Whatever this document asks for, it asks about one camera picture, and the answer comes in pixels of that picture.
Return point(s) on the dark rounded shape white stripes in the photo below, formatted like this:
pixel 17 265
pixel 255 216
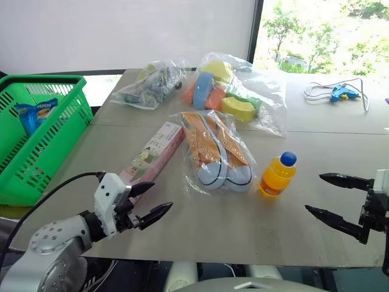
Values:
pixel 97 275

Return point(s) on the blue hot glue gun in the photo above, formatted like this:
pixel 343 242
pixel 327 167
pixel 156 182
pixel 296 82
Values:
pixel 342 92

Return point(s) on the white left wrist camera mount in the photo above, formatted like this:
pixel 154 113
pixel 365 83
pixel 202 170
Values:
pixel 108 191

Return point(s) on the white cylinder under table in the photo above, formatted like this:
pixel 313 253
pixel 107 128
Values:
pixel 263 271
pixel 180 276

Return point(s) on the blue snack bag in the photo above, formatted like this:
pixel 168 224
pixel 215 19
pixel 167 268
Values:
pixel 33 117

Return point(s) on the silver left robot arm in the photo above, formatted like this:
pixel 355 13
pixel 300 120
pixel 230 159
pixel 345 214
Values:
pixel 51 240

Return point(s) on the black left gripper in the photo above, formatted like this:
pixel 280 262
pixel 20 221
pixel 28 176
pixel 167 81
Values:
pixel 124 213

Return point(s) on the blue foam arch block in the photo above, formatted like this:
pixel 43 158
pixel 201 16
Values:
pixel 202 89

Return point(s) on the long pink cardboard box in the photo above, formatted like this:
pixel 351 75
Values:
pixel 155 149

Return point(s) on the green foam block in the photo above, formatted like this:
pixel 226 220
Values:
pixel 243 91

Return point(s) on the clear plastic shoe bag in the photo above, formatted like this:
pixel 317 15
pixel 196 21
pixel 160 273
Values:
pixel 188 170

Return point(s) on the large orange foam block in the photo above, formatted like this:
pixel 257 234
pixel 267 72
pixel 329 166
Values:
pixel 215 98

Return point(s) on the orange canvas sneaker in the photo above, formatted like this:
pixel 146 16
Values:
pixel 235 152
pixel 203 146

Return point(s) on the black window frame post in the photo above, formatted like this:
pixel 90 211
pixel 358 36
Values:
pixel 254 30

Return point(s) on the clear plastic foam block bag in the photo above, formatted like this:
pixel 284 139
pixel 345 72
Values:
pixel 267 91

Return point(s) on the green plastic basket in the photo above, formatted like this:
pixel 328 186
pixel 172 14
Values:
pixel 60 134

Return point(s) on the clear bag of grey items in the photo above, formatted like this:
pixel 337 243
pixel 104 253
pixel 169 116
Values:
pixel 149 86

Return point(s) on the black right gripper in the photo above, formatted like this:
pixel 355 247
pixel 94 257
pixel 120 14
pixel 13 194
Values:
pixel 377 213

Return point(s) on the orange juice bottle blue cap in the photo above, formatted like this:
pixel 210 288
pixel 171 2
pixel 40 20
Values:
pixel 278 178

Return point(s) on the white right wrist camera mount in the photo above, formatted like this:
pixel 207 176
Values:
pixel 383 181

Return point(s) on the yellow foam arch block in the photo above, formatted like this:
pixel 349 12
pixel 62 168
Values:
pixel 238 109

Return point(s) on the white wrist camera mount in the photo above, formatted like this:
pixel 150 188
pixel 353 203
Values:
pixel 383 181
pixel 108 191

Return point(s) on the small orange foam block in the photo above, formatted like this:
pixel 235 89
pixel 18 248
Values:
pixel 189 94

